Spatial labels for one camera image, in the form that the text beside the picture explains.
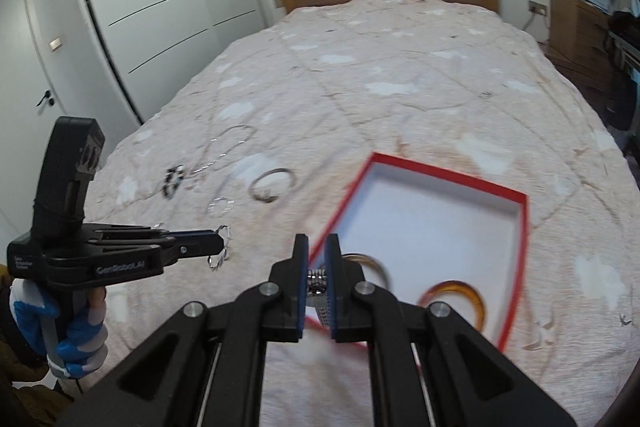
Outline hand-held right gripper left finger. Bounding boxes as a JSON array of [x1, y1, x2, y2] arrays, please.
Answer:
[[54, 234, 308, 427]]

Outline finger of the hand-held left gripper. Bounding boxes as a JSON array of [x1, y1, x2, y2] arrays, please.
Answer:
[[150, 234, 224, 267], [92, 227, 218, 240]]

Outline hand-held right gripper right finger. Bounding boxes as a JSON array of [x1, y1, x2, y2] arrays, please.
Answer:
[[325, 234, 579, 427]]

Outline silver link bracelet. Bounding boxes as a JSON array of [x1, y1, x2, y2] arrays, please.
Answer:
[[306, 266, 329, 332]]

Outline silver charm chain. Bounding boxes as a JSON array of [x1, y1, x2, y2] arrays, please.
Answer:
[[206, 224, 234, 271]]

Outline small silver bracelet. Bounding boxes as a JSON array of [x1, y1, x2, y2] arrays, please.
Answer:
[[207, 197, 236, 216]]

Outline black bead bracelet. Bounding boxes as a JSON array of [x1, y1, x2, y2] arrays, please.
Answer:
[[163, 164, 187, 198]]

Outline dark bangle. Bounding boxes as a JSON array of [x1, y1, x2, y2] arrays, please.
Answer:
[[342, 252, 394, 294]]

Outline silver bangle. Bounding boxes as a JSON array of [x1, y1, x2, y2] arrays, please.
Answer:
[[248, 167, 297, 204]]

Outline red-rimmed cardboard box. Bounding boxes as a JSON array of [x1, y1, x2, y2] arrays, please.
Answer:
[[305, 152, 530, 353]]

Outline amber bangle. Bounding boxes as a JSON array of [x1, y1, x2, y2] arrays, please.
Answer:
[[417, 279, 489, 334]]

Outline person's left hand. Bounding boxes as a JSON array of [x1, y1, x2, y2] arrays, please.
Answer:
[[10, 279, 110, 380]]

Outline white door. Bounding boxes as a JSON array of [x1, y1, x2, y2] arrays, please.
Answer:
[[0, 0, 142, 268]]

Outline beige cloud-print blanket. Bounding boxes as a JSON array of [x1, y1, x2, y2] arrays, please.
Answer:
[[52, 0, 640, 427]]

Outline white wardrobe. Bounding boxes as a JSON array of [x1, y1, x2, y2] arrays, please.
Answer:
[[72, 0, 273, 128]]

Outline wooden nightstand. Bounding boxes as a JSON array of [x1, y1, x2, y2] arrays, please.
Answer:
[[542, 0, 617, 96]]

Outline black bag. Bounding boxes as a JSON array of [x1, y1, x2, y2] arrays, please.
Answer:
[[604, 11, 640, 132]]

